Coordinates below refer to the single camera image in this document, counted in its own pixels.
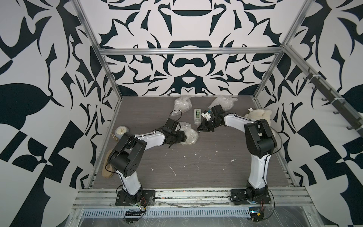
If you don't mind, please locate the bubble wrap sheet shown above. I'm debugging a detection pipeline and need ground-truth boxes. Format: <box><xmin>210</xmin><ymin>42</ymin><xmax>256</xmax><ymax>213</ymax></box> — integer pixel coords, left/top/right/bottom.
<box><xmin>171</xmin><ymin>96</ymin><xmax>192</xmax><ymax>116</ymax></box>
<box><xmin>209</xmin><ymin>96</ymin><xmax>238</xmax><ymax>111</ymax></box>
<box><xmin>180</xmin><ymin>122</ymin><xmax>199</xmax><ymax>145</ymax></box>

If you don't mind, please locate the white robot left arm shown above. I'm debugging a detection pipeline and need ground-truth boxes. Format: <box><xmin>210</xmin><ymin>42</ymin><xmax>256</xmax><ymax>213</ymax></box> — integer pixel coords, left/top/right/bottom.
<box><xmin>107</xmin><ymin>118</ymin><xmax>187</xmax><ymax>197</ymax></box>

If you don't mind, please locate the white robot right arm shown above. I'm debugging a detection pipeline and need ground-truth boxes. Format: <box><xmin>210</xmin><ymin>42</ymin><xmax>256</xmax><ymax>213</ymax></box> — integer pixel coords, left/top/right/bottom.
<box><xmin>197</xmin><ymin>105</ymin><xmax>277</xmax><ymax>194</ymax></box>

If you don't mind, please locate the white teddy bear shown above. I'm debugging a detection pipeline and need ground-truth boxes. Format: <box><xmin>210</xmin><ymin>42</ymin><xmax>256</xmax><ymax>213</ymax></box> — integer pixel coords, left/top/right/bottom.
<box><xmin>244</xmin><ymin>108</ymin><xmax>272</xmax><ymax>125</ymax></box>

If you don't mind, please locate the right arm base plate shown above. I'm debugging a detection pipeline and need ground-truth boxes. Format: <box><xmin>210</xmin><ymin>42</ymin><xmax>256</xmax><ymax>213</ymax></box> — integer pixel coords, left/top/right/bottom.
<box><xmin>230</xmin><ymin>187</ymin><xmax>271</xmax><ymax>205</ymax></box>

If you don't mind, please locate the black wall hook rail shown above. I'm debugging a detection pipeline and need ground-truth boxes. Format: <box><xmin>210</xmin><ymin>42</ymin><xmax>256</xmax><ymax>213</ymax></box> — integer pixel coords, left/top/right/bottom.
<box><xmin>304</xmin><ymin>69</ymin><xmax>363</xmax><ymax>137</ymax></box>

